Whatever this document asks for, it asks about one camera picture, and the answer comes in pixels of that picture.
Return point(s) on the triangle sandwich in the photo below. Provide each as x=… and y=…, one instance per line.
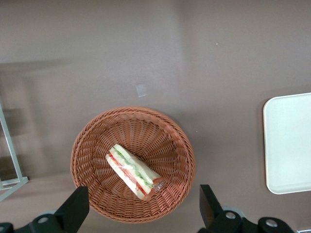
x=131, y=170

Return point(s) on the round brown wicker basket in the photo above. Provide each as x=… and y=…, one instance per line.
x=165, y=150

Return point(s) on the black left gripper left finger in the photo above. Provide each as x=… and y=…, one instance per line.
x=70, y=211

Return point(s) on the beige plastic tray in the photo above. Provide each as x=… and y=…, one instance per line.
x=289, y=143

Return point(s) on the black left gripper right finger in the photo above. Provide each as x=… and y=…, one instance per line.
x=213, y=216

